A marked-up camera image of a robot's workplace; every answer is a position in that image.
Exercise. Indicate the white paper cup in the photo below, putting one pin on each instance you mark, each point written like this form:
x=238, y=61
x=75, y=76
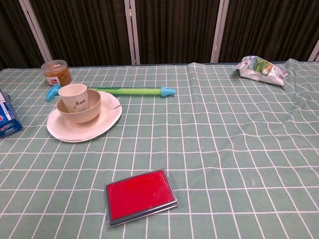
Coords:
x=74, y=95

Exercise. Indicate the beige bowl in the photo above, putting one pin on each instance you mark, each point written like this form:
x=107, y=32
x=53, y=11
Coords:
x=84, y=113

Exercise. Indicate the white paper plate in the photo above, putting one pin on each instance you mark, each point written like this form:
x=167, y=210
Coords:
x=74, y=130

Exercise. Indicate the green and blue water pump toy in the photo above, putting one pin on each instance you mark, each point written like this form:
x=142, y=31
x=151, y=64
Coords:
x=129, y=91

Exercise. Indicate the green checkered tablecloth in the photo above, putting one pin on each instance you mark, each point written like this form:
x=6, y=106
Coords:
x=211, y=149

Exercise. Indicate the red ink pad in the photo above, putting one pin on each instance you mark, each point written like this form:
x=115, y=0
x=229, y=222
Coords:
x=139, y=195

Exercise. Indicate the silver and green snack bag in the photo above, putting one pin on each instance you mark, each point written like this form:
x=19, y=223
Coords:
x=261, y=70

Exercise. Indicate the clear plastic jar with snacks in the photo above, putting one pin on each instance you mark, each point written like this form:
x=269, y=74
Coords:
x=56, y=72

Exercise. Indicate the blue and white toothpaste box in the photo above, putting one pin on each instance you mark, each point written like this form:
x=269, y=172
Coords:
x=7, y=117

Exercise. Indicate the white partition frame post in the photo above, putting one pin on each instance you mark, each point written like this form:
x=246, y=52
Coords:
x=218, y=30
x=35, y=27
x=132, y=30
x=314, y=51

